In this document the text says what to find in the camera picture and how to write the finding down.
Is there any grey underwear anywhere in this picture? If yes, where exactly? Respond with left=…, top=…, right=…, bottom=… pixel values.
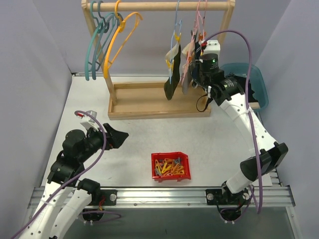
left=180, top=42, right=195, bottom=95

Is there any pink wire hanger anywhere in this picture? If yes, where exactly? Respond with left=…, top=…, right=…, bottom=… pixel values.
left=195, top=0, right=208, bottom=41
left=180, top=0, right=201, bottom=86

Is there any navy blue underwear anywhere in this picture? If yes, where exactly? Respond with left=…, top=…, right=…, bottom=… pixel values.
left=191, top=41, right=204, bottom=89

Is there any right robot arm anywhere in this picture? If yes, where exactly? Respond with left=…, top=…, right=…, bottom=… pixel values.
left=108, top=78, right=288, bottom=204

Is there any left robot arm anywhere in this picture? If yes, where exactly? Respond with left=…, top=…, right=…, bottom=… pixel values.
left=17, top=123, right=129, bottom=239

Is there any wooden hanger rack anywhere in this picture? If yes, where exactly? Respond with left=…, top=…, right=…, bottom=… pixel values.
left=81, top=0, right=236, bottom=120

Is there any dark olive underwear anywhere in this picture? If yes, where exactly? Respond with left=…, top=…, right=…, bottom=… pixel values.
left=163, top=43, right=181, bottom=100

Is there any blue-grey plastic hanger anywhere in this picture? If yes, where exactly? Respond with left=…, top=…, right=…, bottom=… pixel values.
left=91, top=0, right=124, bottom=80

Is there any orange plastic hanger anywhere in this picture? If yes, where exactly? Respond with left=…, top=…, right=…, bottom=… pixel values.
left=104, top=0, right=144, bottom=79

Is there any black underwear in basin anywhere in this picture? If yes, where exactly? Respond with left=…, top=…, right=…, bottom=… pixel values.
left=225, top=73, right=258, bottom=103

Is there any teal plastic hanger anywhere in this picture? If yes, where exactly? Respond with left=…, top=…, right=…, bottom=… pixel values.
left=84, top=0, right=119, bottom=81

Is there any pile of coloured clips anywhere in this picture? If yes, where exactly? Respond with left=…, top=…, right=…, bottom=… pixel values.
left=154, top=158, right=185, bottom=176

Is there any red plastic bin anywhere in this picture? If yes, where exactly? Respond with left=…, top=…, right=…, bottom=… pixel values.
left=151, top=151, right=191, bottom=182

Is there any lower yellow clip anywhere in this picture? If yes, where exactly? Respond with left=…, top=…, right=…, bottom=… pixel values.
left=165, top=59, right=174, bottom=70

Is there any yellow clip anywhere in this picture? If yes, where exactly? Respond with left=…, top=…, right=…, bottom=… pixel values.
left=165, top=59, right=174, bottom=70
left=174, top=33, right=180, bottom=42

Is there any upper yellow clip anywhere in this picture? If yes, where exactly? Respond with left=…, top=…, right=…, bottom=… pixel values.
left=174, top=33, right=180, bottom=42

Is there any teal plastic basin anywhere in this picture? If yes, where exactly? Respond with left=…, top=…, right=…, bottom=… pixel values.
left=220, top=63, right=269, bottom=112

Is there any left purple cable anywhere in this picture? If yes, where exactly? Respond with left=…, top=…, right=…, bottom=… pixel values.
left=9, top=110, right=122, bottom=239

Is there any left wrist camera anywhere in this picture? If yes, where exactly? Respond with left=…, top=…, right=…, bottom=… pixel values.
left=75, top=113, right=98, bottom=131

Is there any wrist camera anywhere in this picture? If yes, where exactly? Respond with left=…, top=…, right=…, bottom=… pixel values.
left=75, top=113, right=98, bottom=131
left=202, top=40, right=221, bottom=56

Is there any light blue wire hanger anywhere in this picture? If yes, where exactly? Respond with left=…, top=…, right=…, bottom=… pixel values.
left=166, top=0, right=182, bottom=84

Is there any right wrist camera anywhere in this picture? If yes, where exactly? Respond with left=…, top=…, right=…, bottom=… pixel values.
left=202, top=40, right=221, bottom=56

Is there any aluminium rail base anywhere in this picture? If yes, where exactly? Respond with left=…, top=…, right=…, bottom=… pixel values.
left=27, top=185, right=296, bottom=209

